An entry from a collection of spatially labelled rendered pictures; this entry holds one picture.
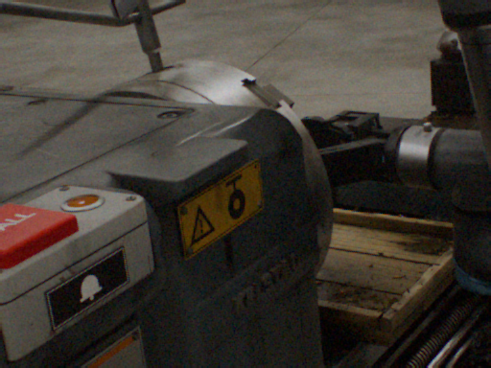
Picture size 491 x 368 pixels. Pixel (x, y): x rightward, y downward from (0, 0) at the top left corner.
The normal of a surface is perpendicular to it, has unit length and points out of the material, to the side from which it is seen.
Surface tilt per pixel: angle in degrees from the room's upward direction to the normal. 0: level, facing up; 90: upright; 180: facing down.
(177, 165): 0
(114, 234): 90
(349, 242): 0
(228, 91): 27
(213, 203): 90
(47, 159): 0
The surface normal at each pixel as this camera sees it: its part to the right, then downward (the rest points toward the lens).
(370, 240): -0.11, -0.93
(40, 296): 0.83, 0.11
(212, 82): 0.18, -0.84
